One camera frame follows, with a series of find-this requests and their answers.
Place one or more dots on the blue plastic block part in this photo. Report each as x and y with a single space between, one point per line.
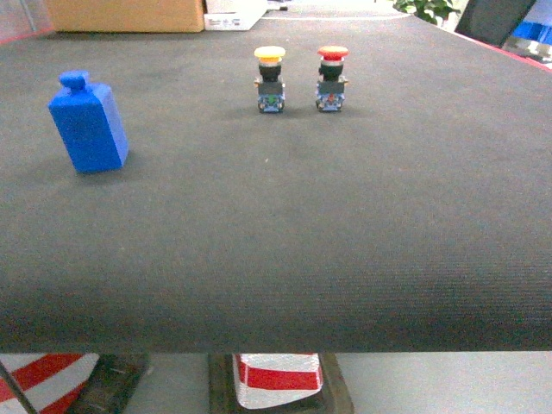
89 123

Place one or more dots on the yellow mushroom push button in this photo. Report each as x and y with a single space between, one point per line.
270 87

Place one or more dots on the red mushroom push button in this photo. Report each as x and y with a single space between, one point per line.
330 92

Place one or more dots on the black table mat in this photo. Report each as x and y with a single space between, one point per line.
417 218

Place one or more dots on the white flat box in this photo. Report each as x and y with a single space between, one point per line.
233 15

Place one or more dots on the green potted plant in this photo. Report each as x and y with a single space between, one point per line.
431 11

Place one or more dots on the brown cardboard box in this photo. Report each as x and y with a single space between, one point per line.
138 16

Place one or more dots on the red white striped barrier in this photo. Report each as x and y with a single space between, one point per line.
51 382

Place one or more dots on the black office chair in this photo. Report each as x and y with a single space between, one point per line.
492 21

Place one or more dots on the red white striped post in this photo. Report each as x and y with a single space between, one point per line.
264 381

